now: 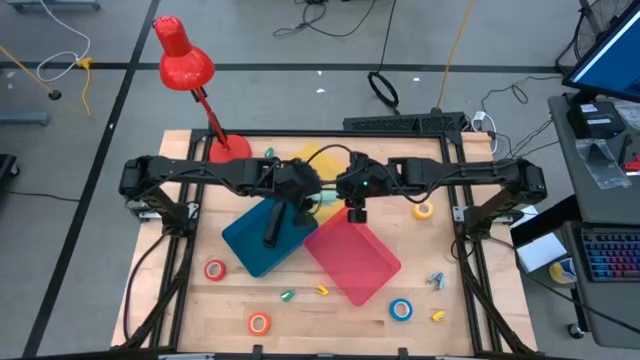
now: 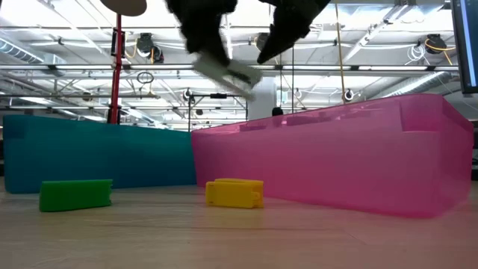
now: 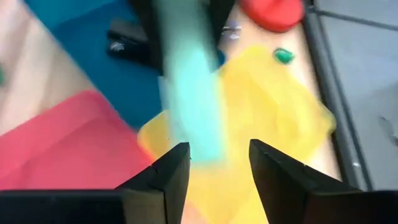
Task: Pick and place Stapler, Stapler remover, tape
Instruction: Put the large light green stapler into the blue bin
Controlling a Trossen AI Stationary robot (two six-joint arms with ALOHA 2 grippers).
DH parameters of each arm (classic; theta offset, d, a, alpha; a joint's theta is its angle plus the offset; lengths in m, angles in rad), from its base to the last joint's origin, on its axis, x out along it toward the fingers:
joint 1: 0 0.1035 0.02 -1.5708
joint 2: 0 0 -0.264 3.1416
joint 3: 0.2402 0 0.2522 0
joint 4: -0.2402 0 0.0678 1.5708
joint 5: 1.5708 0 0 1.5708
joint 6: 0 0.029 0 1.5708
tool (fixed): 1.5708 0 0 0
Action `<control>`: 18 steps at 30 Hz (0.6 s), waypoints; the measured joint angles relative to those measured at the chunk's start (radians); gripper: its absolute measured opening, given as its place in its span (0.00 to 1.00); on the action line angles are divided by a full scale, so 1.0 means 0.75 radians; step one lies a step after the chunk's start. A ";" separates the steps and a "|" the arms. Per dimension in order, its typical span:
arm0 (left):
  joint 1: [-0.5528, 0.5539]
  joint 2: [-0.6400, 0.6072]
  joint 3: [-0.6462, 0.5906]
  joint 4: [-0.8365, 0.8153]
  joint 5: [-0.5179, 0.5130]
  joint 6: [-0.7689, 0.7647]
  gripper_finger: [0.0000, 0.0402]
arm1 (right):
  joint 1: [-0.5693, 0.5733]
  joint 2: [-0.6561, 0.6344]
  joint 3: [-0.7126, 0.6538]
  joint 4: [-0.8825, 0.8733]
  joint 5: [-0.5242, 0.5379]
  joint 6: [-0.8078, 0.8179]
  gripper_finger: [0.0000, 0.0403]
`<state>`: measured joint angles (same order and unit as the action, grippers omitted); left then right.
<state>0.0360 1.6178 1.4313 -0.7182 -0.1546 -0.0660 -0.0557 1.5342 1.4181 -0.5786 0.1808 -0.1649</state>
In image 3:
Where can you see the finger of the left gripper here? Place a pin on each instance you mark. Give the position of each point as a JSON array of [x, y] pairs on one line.
[[222, 12], [149, 25]]

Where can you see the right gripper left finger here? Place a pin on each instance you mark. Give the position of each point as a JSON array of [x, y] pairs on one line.
[[168, 186]]

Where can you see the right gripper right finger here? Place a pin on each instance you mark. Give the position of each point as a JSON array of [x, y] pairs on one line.
[[280, 186]]

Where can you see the black stapler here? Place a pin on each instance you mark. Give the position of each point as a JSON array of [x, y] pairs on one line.
[[127, 40]]

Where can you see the green staple remover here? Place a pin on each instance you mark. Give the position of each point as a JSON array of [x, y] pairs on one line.
[[283, 56]]

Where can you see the mint green stapler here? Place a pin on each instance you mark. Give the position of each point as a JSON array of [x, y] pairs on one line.
[[192, 102]]

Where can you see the red tape roll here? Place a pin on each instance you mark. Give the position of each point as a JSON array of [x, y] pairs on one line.
[[273, 14]]

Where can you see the blue plastic bin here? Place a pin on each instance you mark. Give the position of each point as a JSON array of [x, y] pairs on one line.
[[124, 84]]

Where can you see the yellow translucent plastic bin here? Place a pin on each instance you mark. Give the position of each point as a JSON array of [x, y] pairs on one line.
[[267, 109]]

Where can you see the pink translucent plastic bin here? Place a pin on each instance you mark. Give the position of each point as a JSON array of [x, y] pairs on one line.
[[62, 149]]

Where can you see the black aluminium table frame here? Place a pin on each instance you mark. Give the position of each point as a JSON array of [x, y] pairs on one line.
[[332, 93]]

